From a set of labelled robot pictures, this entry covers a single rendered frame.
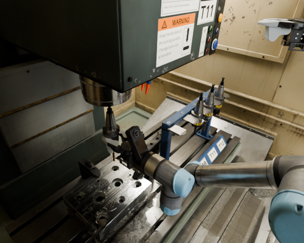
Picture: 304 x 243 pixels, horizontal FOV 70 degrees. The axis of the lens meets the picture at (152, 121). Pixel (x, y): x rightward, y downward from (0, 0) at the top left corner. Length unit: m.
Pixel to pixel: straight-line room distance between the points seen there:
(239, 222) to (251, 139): 0.61
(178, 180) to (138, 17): 0.44
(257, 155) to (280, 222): 1.10
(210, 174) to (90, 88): 0.46
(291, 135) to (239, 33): 0.72
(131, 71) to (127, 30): 0.08
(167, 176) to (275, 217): 0.30
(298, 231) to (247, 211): 0.85
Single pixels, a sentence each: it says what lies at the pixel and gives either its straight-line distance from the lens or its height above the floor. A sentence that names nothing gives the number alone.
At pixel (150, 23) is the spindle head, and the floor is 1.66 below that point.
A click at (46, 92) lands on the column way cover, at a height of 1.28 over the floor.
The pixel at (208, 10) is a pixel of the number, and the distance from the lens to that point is 0.69.
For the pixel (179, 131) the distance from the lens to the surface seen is 0.88.
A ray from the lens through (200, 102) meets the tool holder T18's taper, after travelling 0.97.
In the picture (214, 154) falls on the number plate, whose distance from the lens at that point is 1.25.
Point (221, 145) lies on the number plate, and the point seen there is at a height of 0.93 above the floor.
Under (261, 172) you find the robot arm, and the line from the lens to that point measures 0.66.
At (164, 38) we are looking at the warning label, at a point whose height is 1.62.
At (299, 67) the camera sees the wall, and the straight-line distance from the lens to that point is 1.47.
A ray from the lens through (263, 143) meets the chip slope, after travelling 1.64.
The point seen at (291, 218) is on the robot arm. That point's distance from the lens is 0.50.
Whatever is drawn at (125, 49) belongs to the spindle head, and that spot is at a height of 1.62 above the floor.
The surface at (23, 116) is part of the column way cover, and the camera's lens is 1.12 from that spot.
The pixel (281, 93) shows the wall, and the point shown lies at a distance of 1.52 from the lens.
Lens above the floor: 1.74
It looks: 34 degrees down
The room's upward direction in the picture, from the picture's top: 2 degrees clockwise
